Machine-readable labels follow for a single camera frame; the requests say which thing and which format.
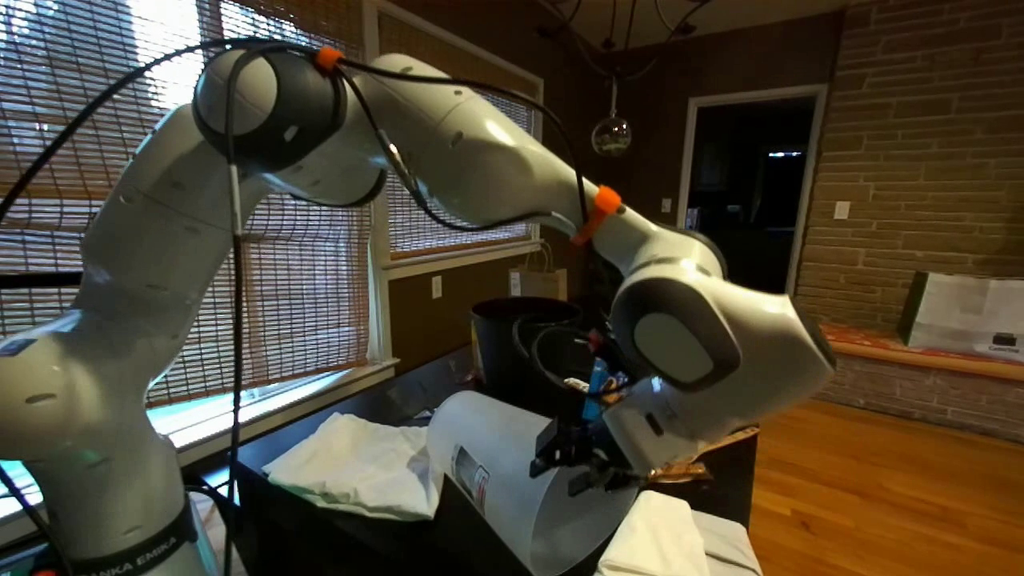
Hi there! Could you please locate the translucent white plastic jar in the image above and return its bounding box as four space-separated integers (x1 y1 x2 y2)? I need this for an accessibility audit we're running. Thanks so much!
425 390 638 576

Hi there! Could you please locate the bamboo window blind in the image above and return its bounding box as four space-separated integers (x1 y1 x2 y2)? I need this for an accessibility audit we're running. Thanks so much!
0 0 370 405

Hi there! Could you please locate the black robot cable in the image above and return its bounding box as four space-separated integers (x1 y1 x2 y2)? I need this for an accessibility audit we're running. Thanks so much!
0 36 601 576

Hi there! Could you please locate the black round bin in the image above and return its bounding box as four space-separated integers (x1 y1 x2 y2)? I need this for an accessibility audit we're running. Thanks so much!
471 297 594 416

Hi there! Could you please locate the white paper on bench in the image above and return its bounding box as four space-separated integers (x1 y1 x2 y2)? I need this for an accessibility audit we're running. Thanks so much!
900 272 1024 361

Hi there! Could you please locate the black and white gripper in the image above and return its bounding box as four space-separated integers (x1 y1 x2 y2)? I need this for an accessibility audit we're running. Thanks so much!
527 379 685 498

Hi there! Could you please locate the wooden spoon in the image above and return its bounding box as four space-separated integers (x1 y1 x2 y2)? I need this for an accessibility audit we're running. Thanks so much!
643 427 760 487

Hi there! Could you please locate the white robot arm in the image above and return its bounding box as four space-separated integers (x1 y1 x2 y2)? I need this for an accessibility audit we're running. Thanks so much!
0 43 831 576

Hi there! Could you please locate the white folded cloth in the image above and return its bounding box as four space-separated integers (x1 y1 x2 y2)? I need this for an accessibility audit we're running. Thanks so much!
266 414 441 522

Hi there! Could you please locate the white cloth at edge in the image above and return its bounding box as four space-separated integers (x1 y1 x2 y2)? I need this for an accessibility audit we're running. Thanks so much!
594 490 764 576

